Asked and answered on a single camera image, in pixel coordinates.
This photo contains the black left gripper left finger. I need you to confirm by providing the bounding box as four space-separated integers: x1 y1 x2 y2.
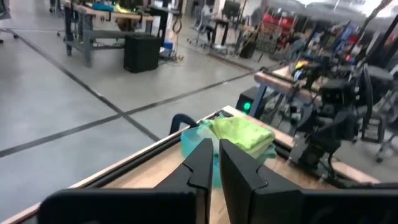
154 138 215 224

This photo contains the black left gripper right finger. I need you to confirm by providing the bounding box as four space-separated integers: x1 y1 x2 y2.
218 138 305 224

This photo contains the lime green microfiber towel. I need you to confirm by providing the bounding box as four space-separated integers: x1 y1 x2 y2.
210 116 277 158

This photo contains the teal translucent plastic tray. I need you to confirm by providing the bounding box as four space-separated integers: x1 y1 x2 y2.
180 119 278 189

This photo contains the black office chair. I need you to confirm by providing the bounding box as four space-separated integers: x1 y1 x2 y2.
359 63 398 164

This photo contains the black box with green light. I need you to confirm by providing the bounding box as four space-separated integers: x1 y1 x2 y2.
234 86 261 115

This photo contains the red storage shelf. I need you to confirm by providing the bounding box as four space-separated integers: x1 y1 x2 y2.
262 12 297 35

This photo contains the black floor cabinet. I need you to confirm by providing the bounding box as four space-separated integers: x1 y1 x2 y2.
123 33 163 74

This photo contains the grey metal workbench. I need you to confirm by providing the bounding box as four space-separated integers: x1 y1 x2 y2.
62 0 155 68

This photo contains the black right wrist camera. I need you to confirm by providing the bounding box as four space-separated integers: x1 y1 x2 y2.
319 78 356 106

